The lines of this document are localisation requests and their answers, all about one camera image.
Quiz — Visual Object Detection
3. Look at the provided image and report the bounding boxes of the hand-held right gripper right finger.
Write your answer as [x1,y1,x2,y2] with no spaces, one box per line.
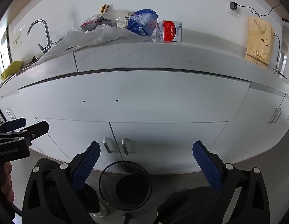
[192,140,270,224]

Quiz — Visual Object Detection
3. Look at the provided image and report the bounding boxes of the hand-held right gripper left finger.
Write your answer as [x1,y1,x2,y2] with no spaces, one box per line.
[22,141,101,224]

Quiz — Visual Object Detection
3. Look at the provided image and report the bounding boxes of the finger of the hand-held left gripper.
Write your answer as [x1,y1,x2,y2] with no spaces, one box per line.
[0,118,27,133]
[18,121,50,145]

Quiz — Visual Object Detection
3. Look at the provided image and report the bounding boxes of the black wire mesh wastebasket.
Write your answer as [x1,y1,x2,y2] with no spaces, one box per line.
[98,161,152,210]

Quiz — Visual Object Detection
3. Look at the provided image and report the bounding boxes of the large clear plastic bag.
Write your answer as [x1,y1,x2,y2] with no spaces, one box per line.
[38,24,145,63]

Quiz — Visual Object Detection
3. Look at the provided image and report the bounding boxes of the red and white carton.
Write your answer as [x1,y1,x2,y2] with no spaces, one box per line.
[156,20,182,42]

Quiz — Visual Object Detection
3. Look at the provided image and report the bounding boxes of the blue plastic bag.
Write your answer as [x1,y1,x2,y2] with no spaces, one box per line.
[127,9,158,36]

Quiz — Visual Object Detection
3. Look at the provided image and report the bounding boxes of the person's left hand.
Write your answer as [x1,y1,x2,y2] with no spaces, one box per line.
[1,162,14,202]

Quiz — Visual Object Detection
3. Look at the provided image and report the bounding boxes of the white cabinet door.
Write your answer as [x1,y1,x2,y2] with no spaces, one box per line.
[36,117,123,162]
[109,121,229,175]

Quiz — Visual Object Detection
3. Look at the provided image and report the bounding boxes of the person's left white shoe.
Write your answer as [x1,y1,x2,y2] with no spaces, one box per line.
[90,203,108,217]

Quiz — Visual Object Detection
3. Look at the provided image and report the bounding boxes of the yellow cloth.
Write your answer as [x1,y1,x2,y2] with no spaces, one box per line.
[1,61,23,81]

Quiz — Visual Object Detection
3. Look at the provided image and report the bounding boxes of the white false drawer panel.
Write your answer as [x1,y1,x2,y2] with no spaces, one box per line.
[18,69,251,123]

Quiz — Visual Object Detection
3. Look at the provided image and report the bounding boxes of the chrome sink faucet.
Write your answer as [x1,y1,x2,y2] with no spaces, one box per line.
[26,19,54,54]

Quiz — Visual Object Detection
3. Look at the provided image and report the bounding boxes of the clear bag with red packet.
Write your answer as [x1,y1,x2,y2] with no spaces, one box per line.
[80,9,133,32]

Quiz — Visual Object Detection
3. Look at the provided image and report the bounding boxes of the brown paper bag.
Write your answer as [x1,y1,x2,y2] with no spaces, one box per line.
[245,16,275,65]

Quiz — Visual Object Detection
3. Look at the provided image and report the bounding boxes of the white wall notice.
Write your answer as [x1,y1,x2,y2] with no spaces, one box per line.
[12,25,27,52]

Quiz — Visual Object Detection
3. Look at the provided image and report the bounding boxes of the black cable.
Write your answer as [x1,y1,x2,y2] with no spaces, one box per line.
[273,33,287,80]
[237,3,282,18]

